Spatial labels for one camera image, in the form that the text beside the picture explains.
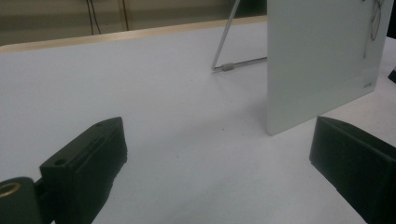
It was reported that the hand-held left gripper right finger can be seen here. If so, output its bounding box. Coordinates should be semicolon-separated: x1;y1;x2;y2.
309;116;396;224

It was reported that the metal wire board stand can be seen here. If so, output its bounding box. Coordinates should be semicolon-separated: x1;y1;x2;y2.
211;0;268;75

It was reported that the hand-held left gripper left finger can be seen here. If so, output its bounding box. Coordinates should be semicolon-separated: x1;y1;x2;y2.
39;117;128;224

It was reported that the white glass writing board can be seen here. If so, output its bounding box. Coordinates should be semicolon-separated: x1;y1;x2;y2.
266;0;395;136

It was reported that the black wall cable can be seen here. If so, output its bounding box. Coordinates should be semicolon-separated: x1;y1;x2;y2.
86;0;94;35
89;0;103;35

